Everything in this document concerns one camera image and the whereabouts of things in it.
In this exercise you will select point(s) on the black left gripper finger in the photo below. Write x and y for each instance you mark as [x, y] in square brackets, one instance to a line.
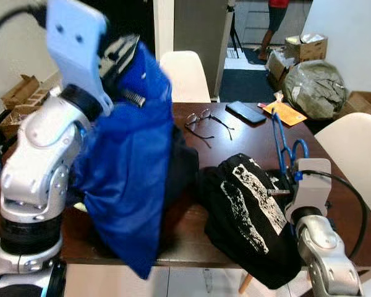
[133, 57]
[120, 46]

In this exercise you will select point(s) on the black smartphone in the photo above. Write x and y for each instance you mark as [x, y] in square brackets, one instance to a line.
[246, 112]

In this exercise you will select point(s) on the black white-printed t-shirt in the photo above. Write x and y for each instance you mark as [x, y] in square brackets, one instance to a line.
[269, 266]

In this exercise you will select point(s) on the blue garment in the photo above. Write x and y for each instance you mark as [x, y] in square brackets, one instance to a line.
[130, 173]

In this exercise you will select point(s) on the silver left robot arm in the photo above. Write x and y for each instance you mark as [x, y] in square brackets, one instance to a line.
[40, 161]

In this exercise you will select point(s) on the yellow paper packet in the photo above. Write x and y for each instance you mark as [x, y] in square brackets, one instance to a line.
[287, 114]

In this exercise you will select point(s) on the black eyeglasses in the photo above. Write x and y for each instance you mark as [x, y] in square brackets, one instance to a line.
[193, 120]

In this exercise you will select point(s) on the grey plastic bag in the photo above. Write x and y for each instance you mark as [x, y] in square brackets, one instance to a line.
[315, 90]

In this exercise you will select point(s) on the cardboard box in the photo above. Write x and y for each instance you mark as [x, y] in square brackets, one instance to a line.
[277, 62]
[21, 93]
[12, 120]
[306, 49]

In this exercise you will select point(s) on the dark blue floor mat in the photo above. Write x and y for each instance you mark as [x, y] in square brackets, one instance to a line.
[247, 86]

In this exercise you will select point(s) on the standing person red shirt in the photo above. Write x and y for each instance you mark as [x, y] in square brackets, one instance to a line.
[277, 15]

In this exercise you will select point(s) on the black robot torso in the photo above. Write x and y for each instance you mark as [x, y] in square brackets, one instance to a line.
[55, 278]

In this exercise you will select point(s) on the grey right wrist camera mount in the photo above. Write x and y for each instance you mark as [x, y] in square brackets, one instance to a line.
[309, 192]

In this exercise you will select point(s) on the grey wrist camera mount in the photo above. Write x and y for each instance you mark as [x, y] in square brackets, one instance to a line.
[74, 37]
[309, 192]

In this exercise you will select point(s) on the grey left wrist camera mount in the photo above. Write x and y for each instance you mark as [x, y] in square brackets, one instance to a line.
[74, 37]

